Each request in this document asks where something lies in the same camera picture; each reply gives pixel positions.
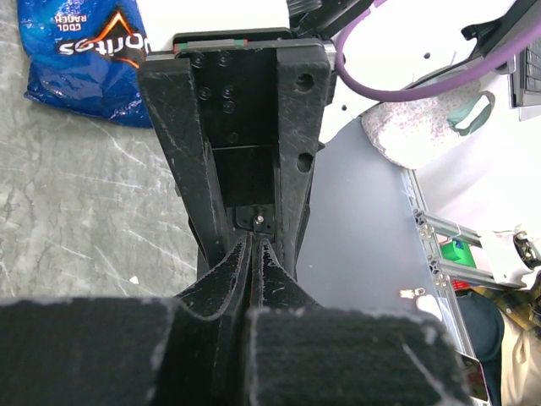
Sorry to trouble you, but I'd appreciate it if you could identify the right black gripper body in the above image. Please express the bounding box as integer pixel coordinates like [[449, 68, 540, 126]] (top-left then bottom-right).
[[172, 29, 336, 233]]

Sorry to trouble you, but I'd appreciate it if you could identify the blue Doritos chip bag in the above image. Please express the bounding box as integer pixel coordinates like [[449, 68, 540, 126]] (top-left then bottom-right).
[[17, 0, 151, 128]]

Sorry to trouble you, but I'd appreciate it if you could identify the person in plaid shirt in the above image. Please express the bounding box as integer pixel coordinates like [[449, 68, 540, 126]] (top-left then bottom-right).
[[457, 282, 540, 405]]

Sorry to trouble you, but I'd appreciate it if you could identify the aluminium frame rail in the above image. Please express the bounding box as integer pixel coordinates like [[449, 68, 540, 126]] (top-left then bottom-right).
[[402, 169, 495, 358]]

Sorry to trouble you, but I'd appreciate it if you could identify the floral cloth bag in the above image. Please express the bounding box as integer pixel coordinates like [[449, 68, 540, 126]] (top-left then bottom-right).
[[361, 81, 495, 169]]

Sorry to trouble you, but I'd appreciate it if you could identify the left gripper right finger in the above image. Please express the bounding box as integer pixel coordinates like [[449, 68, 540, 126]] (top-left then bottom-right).
[[244, 240, 472, 405]]

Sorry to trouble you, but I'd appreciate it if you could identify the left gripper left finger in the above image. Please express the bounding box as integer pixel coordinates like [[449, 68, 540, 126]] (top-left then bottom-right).
[[1, 236, 252, 405]]

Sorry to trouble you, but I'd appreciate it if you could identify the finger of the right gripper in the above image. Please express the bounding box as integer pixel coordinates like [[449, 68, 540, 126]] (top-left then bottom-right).
[[275, 44, 331, 277], [138, 58, 230, 266]]

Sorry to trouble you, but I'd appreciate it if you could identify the black key bunch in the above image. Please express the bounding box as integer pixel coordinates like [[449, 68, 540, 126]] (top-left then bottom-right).
[[233, 205, 276, 236]]

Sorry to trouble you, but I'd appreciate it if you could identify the black keyboard on stand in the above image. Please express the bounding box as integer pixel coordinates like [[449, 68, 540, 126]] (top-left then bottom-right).
[[510, 39, 540, 122]]

